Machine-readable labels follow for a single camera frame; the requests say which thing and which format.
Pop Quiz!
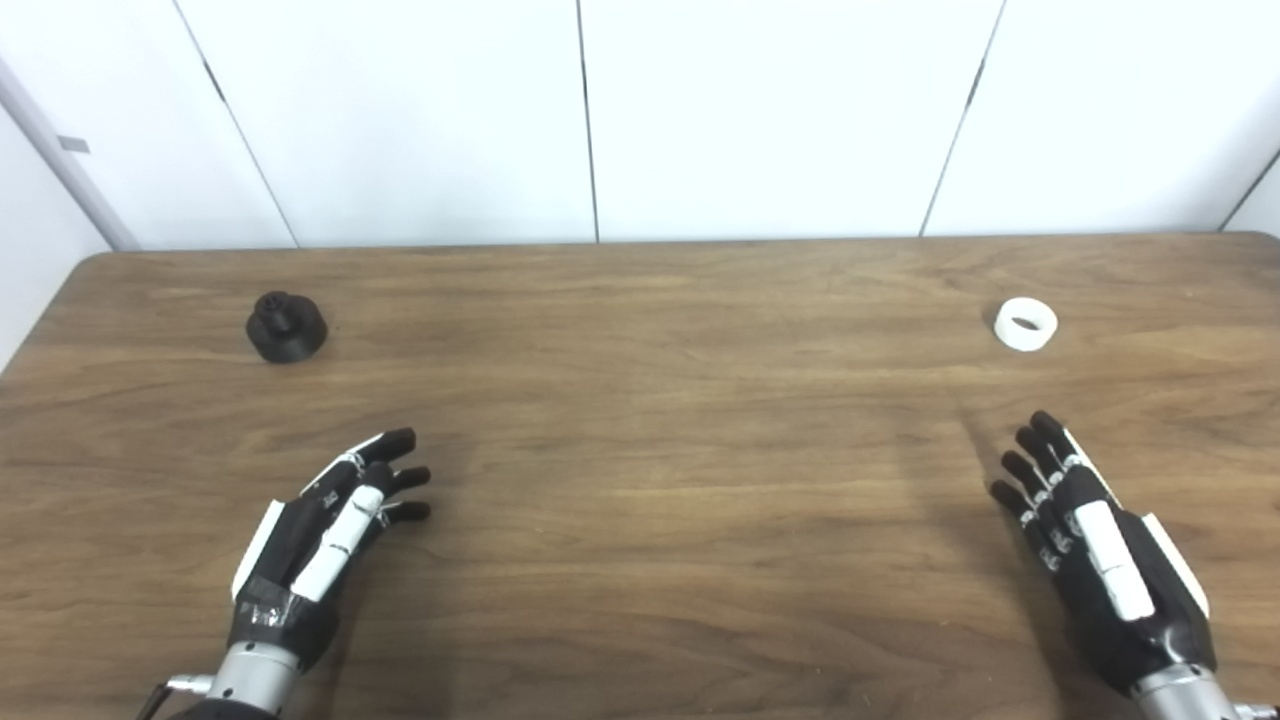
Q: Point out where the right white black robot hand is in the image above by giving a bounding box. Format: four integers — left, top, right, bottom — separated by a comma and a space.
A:
990, 410, 1219, 696

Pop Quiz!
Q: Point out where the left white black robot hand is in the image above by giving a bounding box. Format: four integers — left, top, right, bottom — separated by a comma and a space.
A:
228, 428, 433, 673

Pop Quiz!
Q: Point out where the round black part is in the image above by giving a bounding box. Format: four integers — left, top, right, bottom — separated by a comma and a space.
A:
246, 291, 329, 363

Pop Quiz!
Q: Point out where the white ring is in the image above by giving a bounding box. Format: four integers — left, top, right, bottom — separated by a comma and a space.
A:
994, 297, 1059, 353

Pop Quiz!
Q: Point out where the gray wall corner post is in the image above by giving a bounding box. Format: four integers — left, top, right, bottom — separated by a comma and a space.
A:
0, 60, 141, 251

